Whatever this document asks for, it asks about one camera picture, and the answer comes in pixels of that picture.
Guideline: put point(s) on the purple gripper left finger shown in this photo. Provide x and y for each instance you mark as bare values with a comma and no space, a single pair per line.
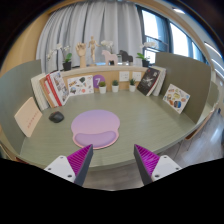
74,167

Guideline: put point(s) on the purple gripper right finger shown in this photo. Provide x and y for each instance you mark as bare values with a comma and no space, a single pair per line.
153,167

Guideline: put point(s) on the purple mouse pad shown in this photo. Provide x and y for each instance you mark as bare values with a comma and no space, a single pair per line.
97,127

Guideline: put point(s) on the black computer mouse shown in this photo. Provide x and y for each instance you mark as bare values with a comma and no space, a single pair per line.
56,117

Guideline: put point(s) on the beige wooden card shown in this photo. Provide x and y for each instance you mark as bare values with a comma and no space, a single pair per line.
28,116

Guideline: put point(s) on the colourful sticker board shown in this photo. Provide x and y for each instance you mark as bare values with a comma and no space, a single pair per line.
176,98

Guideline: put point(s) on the white book stack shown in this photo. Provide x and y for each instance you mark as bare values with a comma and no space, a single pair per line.
39,95

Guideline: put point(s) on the small potted plant right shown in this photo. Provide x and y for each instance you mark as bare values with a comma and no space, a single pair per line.
132,86

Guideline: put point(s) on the small potted plant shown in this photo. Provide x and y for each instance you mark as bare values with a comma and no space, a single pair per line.
115,86
102,87
132,86

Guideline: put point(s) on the sticker sheet card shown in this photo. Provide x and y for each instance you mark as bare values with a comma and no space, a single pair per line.
80,85

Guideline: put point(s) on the small potted plant left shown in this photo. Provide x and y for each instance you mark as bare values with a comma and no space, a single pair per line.
102,87

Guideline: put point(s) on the red white book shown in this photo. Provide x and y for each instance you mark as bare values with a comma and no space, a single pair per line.
58,87

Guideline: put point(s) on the small potted plant middle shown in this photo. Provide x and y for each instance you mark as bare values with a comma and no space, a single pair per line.
115,86

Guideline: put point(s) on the purple round number sign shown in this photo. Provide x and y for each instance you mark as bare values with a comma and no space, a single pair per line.
97,79

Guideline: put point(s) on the white book beside black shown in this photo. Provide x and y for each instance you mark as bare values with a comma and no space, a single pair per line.
162,76

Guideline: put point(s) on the white orchid black pot left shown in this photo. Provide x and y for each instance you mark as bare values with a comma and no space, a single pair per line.
66,62

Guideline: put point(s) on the white orchid black pot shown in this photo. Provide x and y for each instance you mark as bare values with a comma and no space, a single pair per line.
66,62
147,53

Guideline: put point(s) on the white orchid black pot right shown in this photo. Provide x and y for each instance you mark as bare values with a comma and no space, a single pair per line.
147,53

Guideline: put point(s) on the black horse figure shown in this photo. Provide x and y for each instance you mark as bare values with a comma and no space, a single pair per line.
125,56

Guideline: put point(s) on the pink horse figure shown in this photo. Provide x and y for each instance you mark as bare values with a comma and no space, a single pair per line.
110,57

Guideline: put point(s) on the wooden hand model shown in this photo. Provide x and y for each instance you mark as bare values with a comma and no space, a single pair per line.
81,51

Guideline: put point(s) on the wooden mannequin figure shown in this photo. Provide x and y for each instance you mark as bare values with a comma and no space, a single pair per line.
92,44

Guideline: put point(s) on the white orchid centre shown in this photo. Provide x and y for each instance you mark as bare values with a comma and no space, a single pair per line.
108,44

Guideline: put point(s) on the grey curtain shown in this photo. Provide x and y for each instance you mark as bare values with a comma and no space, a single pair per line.
105,20

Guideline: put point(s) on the white wall socket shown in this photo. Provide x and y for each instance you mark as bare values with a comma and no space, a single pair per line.
123,76

